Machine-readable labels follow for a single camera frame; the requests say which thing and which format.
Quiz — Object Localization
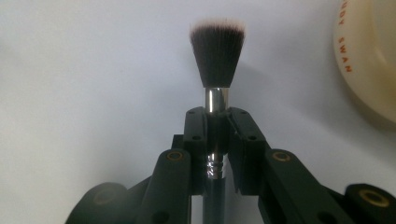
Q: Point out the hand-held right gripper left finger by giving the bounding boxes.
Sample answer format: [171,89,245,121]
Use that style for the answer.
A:
[182,106,209,196]

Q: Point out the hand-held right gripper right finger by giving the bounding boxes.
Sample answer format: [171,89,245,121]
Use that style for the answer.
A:
[228,106,272,196]

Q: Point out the black makeup brush chrome ferrule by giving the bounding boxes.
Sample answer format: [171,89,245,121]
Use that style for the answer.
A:
[189,19,247,224]

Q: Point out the cream ribbed cup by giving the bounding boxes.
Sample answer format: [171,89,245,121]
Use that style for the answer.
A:
[332,0,396,124]

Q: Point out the white table cover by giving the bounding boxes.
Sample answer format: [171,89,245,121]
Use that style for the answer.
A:
[0,0,396,224]

